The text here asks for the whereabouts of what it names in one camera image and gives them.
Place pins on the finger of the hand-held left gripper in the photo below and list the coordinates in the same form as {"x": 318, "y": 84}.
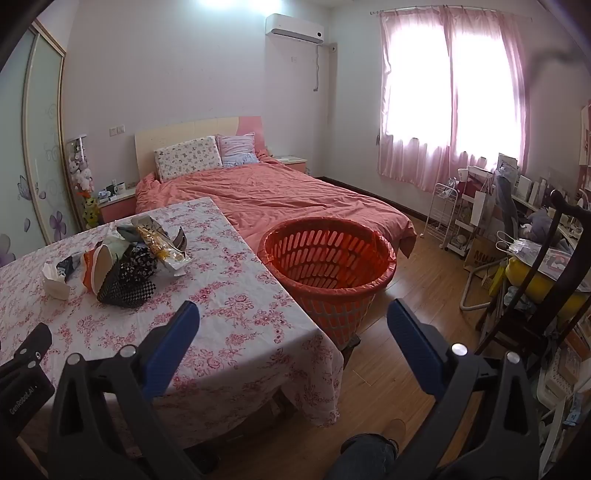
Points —
{"x": 32, "y": 342}

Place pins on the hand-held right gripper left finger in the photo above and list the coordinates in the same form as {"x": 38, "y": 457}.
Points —
{"x": 173, "y": 344}

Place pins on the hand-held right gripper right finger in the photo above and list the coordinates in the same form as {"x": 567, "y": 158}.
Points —
{"x": 415, "y": 350}

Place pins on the black foam net sleeve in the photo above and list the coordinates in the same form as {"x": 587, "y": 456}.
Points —
{"x": 124, "y": 291}

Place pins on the dark blue wrapper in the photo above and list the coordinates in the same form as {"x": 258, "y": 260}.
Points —
{"x": 68, "y": 265}

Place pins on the black polka dot bag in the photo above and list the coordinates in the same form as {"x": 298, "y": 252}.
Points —
{"x": 138, "y": 263}

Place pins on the orange plastic laundry basket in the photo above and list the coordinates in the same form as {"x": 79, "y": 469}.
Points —
{"x": 323, "y": 318}

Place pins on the black silver wrapper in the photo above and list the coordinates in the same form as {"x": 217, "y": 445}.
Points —
{"x": 179, "y": 240}

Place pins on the pale green bag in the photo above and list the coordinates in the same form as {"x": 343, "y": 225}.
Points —
{"x": 111, "y": 244}

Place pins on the grey cloth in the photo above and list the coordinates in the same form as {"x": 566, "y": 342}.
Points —
{"x": 128, "y": 233}

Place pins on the floral pink white tablecloth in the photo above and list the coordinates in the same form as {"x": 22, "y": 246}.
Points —
{"x": 231, "y": 314}

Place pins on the person's brown shoe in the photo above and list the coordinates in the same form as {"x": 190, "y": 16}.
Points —
{"x": 395, "y": 431}

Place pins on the brown cardboard bag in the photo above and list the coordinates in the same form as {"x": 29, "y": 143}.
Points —
{"x": 480, "y": 256}

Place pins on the person's jeans leg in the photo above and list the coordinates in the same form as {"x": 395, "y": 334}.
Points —
{"x": 360, "y": 457}

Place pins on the white storage shelf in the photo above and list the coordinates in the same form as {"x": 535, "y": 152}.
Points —
{"x": 468, "y": 221}

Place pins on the white plastic crate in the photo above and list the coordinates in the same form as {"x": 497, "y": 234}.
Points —
{"x": 556, "y": 387}

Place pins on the pink white nightstand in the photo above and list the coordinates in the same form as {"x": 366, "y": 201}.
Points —
{"x": 115, "y": 210}
{"x": 295, "y": 166}

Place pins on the yellow bag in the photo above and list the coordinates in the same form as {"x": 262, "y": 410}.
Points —
{"x": 545, "y": 282}

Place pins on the white paper bag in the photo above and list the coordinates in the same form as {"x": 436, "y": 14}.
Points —
{"x": 480, "y": 207}

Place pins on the white mug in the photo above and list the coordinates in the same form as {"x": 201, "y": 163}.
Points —
{"x": 119, "y": 187}

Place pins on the grey office chair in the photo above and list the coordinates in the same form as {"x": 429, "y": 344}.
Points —
{"x": 505, "y": 203}

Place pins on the clear tube of plush toys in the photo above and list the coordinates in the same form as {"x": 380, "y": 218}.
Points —
{"x": 83, "y": 175}

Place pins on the salmon pink bed duvet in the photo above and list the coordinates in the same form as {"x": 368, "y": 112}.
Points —
{"x": 286, "y": 198}

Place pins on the white floral pillow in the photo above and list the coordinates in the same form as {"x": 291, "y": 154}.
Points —
{"x": 189, "y": 157}

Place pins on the pink sheer curtain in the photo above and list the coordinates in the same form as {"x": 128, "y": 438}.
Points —
{"x": 415, "y": 152}

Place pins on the dark wooden chair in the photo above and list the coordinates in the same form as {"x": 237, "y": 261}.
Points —
{"x": 561, "y": 207}

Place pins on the flower print sliding wardrobe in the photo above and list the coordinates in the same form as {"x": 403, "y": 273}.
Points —
{"x": 41, "y": 138}

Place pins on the pink striped pillow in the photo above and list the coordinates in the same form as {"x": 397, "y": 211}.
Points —
{"x": 235, "y": 147}

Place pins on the beige and pink headboard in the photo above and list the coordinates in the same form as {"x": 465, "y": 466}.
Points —
{"x": 184, "y": 131}

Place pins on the air conditioner pipe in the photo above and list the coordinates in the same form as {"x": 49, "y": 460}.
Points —
{"x": 317, "y": 69}

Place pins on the curtain rod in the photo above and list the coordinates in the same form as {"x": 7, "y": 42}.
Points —
{"x": 415, "y": 10}

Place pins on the white metal tube frame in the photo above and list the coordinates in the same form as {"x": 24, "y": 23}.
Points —
{"x": 467, "y": 286}

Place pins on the white picture frame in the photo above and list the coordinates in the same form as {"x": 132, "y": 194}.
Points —
{"x": 507, "y": 162}

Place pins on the white wall outlet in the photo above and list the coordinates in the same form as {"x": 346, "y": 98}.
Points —
{"x": 117, "y": 130}

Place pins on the white wall air conditioner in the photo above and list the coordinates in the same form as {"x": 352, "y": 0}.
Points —
{"x": 293, "y": 25}

